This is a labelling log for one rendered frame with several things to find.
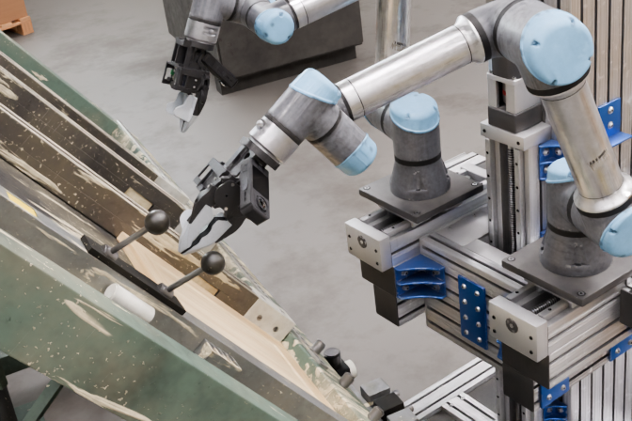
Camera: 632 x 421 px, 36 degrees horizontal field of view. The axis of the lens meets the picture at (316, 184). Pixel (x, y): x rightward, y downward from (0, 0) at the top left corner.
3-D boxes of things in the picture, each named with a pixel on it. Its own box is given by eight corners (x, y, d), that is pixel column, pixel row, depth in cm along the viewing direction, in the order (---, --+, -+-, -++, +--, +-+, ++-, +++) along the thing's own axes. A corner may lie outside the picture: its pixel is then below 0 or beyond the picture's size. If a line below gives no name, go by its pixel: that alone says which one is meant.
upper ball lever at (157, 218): (110, 272, 149) (175, 232, 143) (91, 259, 147) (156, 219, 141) (113, 254, 152) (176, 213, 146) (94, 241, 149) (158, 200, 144)
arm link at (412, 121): (406, 166, 236) (402, 115, 230) (382, 147, 247) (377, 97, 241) (450, 152, 239) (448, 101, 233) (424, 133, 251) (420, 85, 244)
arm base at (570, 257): (571, 232, 220) (571, 193, 215) (627, 257, 208) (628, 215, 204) (524, 258, 212) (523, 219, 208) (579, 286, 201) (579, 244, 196)
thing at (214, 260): (166, 310, 156) (229, 272, 150) (150, 298, 153) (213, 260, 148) (167, 291, 158) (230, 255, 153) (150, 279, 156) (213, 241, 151)
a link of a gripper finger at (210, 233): (184, 250, 164) (220, 209, 164) (196, 266, 160) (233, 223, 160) (171, 241, 163) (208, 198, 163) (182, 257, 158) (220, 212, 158)
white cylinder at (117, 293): (105, 304, 145) (145, 328, 149) (118, 288, 145) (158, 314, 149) (101, 294, 147) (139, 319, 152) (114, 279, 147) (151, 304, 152)
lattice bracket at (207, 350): (229, 383, 160) (242, 369, 160) (200, 365, 156) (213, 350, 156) (221, 371, 163) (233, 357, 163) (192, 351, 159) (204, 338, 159)
